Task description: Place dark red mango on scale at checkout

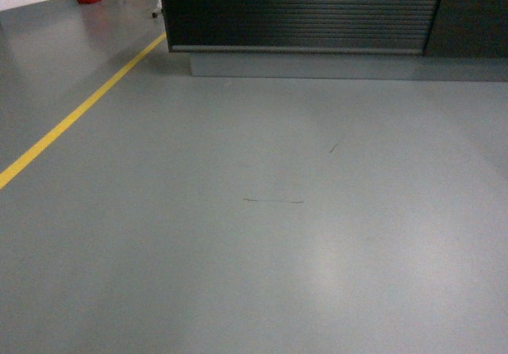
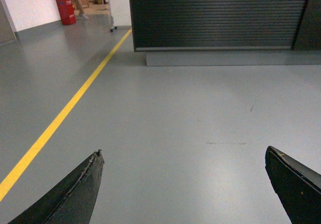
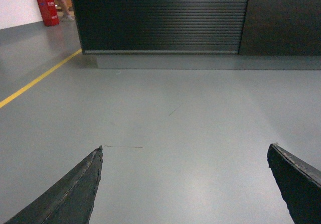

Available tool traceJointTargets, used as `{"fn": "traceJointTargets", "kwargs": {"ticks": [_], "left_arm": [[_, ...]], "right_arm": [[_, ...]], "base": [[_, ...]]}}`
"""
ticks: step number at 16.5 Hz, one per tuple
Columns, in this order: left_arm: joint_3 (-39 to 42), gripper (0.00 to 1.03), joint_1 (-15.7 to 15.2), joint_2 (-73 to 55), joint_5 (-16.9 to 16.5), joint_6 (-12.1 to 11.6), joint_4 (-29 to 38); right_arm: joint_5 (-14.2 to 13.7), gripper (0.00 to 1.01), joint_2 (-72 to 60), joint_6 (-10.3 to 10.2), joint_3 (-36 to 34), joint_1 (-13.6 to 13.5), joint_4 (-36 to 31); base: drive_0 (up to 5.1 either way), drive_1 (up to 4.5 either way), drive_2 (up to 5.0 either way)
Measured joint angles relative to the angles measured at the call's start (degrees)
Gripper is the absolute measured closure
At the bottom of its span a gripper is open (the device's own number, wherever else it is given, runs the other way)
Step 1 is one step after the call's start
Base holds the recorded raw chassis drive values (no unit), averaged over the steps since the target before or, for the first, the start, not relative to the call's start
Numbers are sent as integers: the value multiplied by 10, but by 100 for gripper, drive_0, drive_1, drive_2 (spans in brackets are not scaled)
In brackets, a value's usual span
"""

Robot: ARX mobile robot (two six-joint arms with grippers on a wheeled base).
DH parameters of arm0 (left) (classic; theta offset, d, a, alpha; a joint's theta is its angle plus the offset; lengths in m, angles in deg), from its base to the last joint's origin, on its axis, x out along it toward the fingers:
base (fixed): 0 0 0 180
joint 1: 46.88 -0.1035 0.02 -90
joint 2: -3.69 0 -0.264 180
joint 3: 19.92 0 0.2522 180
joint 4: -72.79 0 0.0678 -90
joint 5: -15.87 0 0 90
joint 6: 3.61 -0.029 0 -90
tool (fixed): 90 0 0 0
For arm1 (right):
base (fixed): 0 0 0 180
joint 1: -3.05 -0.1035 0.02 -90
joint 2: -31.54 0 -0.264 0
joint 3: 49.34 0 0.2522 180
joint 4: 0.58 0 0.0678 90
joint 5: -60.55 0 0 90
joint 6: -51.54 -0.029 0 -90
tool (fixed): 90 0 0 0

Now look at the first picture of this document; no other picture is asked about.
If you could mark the black checkout counter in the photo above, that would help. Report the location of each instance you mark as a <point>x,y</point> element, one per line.
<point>443,40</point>

